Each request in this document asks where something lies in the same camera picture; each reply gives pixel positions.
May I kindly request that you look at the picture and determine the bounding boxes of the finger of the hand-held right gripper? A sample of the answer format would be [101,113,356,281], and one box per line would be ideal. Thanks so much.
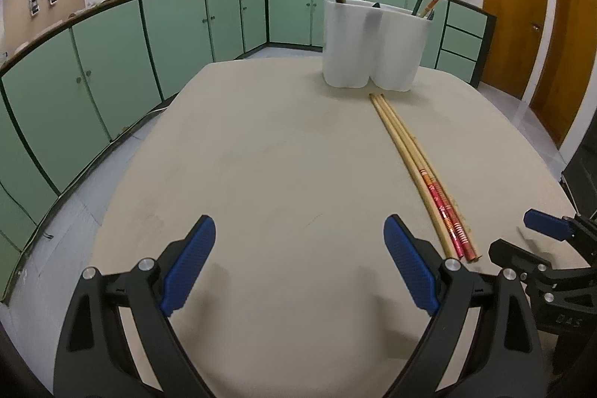
[523,208,597,261]
[488,240,597,287]

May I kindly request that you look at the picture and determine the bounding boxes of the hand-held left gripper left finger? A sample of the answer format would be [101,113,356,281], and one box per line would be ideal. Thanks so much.
[53,214,217,398]

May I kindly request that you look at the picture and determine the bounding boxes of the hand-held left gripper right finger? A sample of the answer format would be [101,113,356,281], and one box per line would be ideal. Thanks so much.
[382,214,545,398]

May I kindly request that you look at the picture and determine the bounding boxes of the white two-compartment utensil holder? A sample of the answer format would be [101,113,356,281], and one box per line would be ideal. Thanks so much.
[322,0,432,92]

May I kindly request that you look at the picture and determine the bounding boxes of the black case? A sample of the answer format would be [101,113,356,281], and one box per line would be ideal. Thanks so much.
[562,136,597,222]

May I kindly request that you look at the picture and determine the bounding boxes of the wooden door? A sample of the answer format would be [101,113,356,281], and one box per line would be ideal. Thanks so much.
[529,0,597,151]
[480,0,549,100]

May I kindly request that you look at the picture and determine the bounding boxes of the green cabinet drawer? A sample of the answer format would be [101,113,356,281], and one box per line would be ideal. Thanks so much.
[441,26,481,62]
[445,1,487,39]
[436,50,476,78]

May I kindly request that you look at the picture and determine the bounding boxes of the green base cabinets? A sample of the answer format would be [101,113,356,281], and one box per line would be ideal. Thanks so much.
[0,0,498,303]

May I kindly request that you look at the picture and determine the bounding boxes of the cardboard panel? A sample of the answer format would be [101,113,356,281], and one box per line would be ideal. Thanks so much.
[2,0,87,50]

